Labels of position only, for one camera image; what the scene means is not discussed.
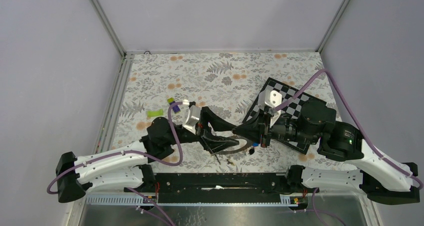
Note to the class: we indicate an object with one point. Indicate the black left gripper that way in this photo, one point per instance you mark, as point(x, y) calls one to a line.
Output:
point(213, 143)

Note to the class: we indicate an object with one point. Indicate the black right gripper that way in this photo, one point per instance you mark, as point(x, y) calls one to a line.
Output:
point(255, 128)

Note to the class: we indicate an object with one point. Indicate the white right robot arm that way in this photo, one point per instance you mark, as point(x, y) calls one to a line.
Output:
point(378, 177)

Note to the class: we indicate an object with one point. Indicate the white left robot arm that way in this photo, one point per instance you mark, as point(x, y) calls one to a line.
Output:
point(121, 168)

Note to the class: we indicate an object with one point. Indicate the black white chessboard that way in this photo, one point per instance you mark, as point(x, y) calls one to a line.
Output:
point(287, 92)

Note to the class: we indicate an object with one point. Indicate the purple yellow marker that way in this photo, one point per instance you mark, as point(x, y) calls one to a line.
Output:
point(170, 101)

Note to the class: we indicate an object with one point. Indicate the green marker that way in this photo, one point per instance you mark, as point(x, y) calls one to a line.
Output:
point(155, 113)

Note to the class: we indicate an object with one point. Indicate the black front rail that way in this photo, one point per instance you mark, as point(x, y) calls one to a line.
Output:
point(267, 182)

